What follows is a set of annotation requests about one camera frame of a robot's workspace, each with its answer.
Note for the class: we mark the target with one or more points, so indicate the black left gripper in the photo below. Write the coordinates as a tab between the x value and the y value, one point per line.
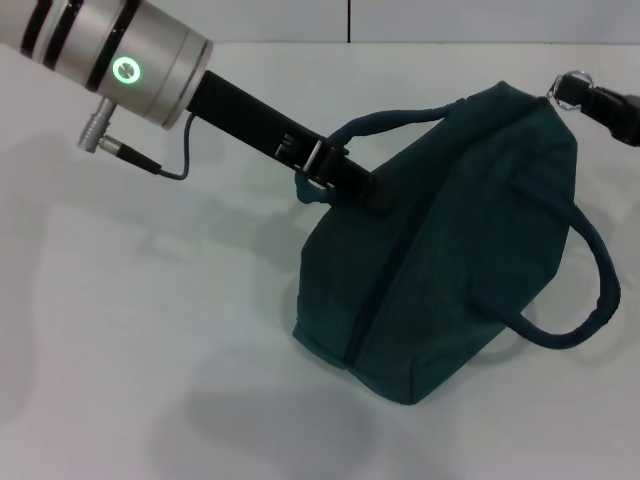
250	120

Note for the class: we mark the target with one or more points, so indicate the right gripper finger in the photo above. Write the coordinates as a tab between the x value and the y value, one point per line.
575	92
615	122

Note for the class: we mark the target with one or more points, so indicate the teal fabric lunch bag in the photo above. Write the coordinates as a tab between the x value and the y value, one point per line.
440	260

